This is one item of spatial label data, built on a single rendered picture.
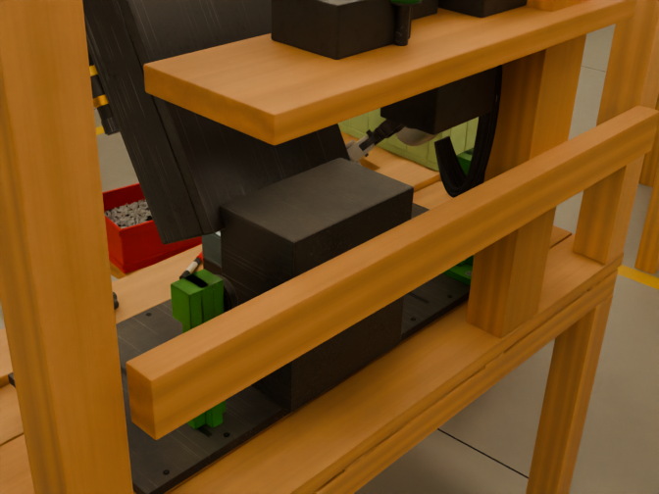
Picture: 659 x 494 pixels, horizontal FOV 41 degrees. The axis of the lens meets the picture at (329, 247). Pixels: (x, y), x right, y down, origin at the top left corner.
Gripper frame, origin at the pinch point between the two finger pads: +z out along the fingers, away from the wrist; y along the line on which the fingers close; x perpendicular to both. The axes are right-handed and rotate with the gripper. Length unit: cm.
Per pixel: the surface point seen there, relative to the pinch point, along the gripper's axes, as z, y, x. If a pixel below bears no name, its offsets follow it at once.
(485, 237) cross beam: 12.0, 32.0, 25.5
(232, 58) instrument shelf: 39, 48, -18
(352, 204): 22.9, 23.0, 7.4
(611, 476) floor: -50, -70, 124
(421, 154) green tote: -68, -70, 10
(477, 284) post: -0.7, 4.2, 36.0
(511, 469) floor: -31, -84, 103
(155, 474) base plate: 72, 6, 22
